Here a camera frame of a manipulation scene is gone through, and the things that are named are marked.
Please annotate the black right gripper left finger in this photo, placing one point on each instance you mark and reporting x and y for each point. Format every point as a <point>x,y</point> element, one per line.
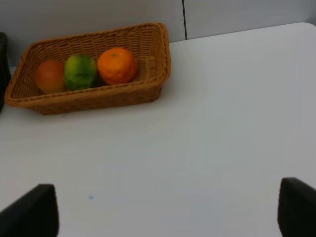
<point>35,214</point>

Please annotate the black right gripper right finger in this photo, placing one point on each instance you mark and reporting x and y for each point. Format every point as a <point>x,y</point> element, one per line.
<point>296,214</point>

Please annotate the red yellow peach fruit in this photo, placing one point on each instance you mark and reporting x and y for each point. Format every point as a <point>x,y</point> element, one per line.
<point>49,77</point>

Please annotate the green mango fruit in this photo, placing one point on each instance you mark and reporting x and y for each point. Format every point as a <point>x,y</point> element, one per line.
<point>80,72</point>

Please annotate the orange tangerine fruit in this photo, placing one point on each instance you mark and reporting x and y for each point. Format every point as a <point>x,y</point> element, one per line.
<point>116,66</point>

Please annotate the light brown wicker basket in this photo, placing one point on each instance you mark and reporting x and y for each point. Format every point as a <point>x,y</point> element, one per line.
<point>148,42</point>

